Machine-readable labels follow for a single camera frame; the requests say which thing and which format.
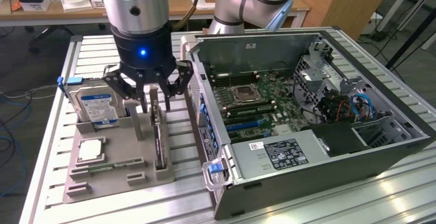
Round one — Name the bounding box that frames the white floor box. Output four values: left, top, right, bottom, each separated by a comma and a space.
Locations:
360, 12, 388, 36

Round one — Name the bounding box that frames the hard disk with blue bracket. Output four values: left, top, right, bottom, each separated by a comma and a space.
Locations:
56, 76, 126, 130

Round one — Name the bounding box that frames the silver CPU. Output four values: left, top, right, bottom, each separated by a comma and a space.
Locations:
78, 139, 104, 162

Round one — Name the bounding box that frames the metal disk bay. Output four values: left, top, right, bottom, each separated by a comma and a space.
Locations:
351, 115, 412, 150

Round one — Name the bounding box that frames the black labelled RAM stick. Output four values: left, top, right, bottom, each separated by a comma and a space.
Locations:
224, 104, 276, 116

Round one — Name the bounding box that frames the black graphics card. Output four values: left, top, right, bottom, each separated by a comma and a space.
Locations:
148, 85, 168, 170

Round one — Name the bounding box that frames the red wire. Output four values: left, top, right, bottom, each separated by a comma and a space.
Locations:
335, 98, 352, 122

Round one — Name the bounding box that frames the black PC case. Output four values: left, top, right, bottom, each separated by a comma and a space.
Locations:
182, 26, 436, 221

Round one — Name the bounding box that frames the blue wire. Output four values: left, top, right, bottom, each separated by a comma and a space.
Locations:
350, 93, 379, 122

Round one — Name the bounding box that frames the CPU socket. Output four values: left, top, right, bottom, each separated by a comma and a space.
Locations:
231, 85, 260, 104

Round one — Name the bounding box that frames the silver chipset heatsink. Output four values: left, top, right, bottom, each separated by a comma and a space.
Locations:
272, 123, 295, 135

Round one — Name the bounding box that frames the white square tray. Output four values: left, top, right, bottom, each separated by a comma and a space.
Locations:
60, 0, 95, 13

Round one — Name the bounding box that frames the wooden cabinet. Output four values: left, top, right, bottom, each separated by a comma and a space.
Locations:
294, 0, 396, 41

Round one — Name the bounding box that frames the wooden desk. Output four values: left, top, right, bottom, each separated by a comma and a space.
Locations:
0, 0, 311, 35

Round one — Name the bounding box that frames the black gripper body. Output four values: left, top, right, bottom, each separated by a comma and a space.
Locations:
111, 23, 176, 83

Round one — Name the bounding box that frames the grey parts rack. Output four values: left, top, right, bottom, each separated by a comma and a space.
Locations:
63, 97, 175, 204

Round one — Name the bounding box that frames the blue floor cable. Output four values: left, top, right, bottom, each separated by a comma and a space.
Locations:
0, 91, 34, 198

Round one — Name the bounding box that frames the white paper booklet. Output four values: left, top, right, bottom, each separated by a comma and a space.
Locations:
188, 0, 216, 11

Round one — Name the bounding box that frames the grey case handle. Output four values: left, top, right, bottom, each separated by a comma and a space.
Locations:
202, 155, 236, 192

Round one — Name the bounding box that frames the white box with black lid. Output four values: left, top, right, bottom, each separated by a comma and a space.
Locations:
16, 0, 52, 12

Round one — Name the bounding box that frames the green RAM stick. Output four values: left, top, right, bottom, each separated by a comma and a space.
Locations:
87, 159, 143, 172

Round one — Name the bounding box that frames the black stand leg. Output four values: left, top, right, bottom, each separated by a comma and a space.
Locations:
384, 0, 436, 71

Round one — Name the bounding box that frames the perforated metal drive cage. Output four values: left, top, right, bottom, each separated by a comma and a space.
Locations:
294, 39, 344, 99

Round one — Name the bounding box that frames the black wire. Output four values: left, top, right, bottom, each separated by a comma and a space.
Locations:
292, 76, 324, 122

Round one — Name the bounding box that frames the metal socket cover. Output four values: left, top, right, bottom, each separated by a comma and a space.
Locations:
231, 85, 262, 104

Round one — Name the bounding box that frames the green motherboard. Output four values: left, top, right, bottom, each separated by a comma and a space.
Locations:
206, 64, 310, 144

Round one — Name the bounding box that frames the grey power supply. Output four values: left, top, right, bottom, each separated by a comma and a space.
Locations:
231, 129, 331, 179

